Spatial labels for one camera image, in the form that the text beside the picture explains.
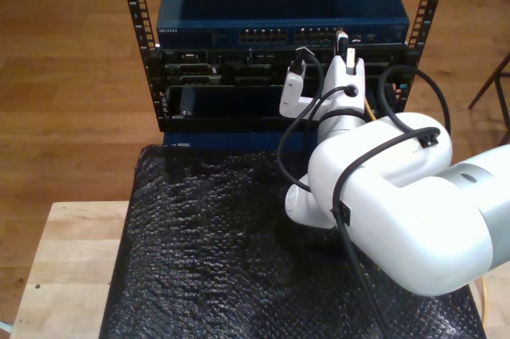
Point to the black rack server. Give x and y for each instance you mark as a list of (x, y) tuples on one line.
[(239, 72)]

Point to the blue base box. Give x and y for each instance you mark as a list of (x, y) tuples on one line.
[(239, 140)]

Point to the black rack drawer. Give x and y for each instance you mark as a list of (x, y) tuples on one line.
[(231, 111)]

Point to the black bubble wrap mat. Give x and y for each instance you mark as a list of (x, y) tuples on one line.
[(199, 255)]

